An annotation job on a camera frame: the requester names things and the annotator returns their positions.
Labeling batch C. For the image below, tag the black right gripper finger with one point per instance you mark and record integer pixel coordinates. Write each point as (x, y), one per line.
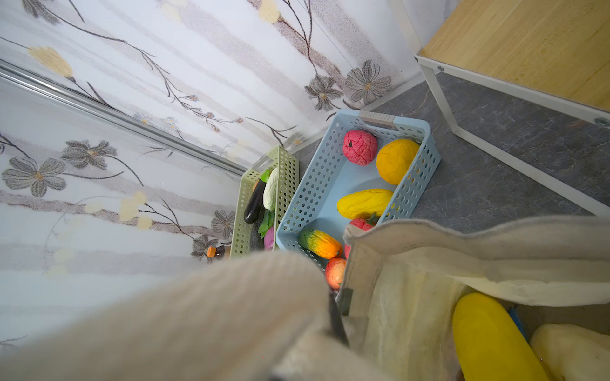
(337, 329)

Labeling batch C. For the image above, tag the cream canvas tote bag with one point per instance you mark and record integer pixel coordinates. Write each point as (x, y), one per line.
(265, 317)

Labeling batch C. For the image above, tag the yellow mango toy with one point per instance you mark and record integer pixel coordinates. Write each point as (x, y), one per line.
(488, 343)
(364, 204)

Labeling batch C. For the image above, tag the cream white round vegetable toy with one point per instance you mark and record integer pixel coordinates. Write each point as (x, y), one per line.
(570, 352)

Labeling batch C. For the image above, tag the blue candy bag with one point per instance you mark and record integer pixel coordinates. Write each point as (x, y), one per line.
(513, 313)

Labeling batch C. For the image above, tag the green orange papaya toy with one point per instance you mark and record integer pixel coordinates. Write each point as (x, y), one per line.
(320, 243)

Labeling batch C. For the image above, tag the red bell pepper toy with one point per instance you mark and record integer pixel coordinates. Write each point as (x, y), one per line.
(361, 224)

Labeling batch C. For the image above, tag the purple onion toy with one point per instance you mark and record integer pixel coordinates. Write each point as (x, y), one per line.
(269, 239)

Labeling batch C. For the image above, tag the white radish toy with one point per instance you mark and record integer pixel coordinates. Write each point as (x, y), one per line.
(269, 196)

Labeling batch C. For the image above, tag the brown glass bottle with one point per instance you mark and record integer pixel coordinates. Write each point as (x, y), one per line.
(216, 252)

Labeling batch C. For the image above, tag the green plastic basket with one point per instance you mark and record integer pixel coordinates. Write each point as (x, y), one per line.
(285, 188)

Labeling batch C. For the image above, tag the blue plastic basket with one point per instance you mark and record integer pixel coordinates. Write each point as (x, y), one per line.
(331, 176)

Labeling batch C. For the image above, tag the orange fruit toy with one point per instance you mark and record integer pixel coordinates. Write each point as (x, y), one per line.
(394, 160)

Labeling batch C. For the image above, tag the white wire wooden shelf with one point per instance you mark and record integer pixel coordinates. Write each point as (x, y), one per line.
(551, 53)

